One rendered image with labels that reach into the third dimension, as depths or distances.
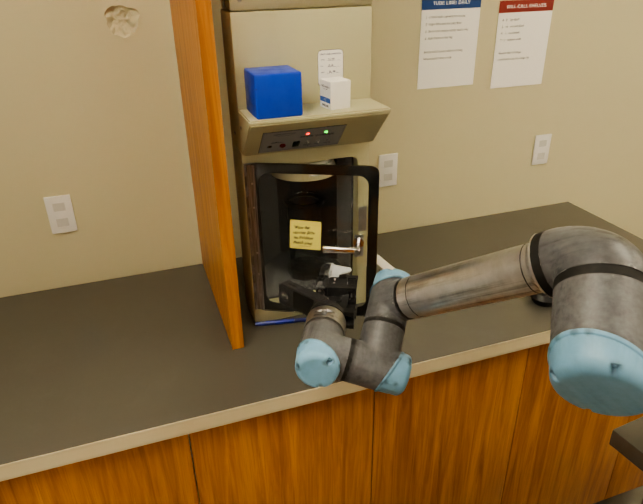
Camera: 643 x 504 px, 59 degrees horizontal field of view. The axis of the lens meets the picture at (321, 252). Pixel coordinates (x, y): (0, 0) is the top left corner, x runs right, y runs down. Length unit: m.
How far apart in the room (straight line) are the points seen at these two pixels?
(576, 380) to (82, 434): 0.97
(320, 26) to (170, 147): 0.65
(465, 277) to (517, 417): 0.94
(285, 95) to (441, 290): 0.54
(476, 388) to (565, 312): 0.89
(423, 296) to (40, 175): 1.19
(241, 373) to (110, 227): 0.69
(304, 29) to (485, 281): 0.71
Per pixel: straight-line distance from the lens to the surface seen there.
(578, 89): 2.35
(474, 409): 1.66
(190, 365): 1.43
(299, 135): 1.28
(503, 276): 0.87
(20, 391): 1.50
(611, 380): 0.72
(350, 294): 1.12
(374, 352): 0.98
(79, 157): 1.76
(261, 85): 1.20
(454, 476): 1.82
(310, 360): 0.94
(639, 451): 1.33
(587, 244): 0.79
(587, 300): 0.74
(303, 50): 1.33
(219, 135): 1.23
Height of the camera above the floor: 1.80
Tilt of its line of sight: 27 degrees down
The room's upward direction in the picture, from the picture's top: 1 degrees counter-clockwise
